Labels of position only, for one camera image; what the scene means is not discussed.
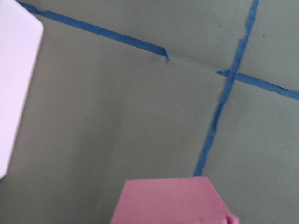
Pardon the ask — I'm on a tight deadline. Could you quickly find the pink foam block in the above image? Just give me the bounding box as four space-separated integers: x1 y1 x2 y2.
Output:
111 177 240 224

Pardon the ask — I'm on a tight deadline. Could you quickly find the pink plastic bin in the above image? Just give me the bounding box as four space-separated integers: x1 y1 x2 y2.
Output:
0 0 44 178

